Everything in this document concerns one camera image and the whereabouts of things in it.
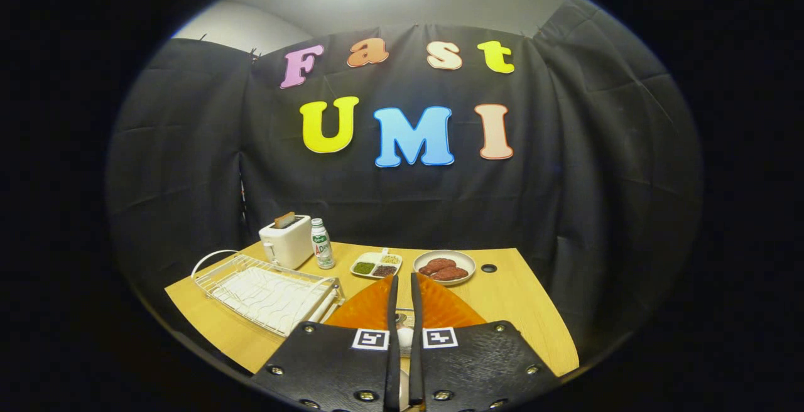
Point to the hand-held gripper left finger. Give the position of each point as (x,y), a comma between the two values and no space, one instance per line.
(393,362)

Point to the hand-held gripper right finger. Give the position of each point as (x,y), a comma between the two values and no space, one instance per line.
(416,362)

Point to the white shallow meat dish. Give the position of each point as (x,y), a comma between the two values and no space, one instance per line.
(465,260)

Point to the pile of dark red beans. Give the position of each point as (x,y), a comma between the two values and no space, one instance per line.
(384,271)

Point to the red meat patty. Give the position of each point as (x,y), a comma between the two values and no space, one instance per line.
(436,265)
(452,274)

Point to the pile of green beans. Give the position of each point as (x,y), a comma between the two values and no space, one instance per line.
(363,268)

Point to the pile of yellow soybeans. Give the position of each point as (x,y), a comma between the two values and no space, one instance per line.
(390,259)

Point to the white divided snack tray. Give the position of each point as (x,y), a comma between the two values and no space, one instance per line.
(374,257)

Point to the white drink bottle green label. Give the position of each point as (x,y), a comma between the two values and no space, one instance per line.
(322,249)

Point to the white ribbed drain tray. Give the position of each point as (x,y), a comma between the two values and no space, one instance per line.
(270,296)

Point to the white toaster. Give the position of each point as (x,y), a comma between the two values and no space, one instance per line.
(289,245)

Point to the black backdrop cloth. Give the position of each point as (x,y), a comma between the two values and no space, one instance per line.
(377,198)

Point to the brown bread slice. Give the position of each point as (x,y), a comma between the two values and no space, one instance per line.
(284,220)

